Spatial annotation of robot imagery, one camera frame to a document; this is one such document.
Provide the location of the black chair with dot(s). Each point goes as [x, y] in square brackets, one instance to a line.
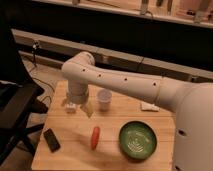
[14, 117]

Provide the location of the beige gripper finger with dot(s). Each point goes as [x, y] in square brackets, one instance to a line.
[87, 108]

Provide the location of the wooden board table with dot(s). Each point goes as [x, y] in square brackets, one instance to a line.
[74, 132]

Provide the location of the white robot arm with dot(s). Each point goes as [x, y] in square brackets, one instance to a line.
[192, 103]

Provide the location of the black eraser block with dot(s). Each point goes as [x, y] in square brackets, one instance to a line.
[51, 140]

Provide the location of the red carrot toy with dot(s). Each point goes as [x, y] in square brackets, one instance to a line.
[95, 137]

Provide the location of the white ceramic cup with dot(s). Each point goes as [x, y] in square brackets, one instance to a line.
[104, 97]

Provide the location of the green bowl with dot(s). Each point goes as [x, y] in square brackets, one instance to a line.
[137, 140]

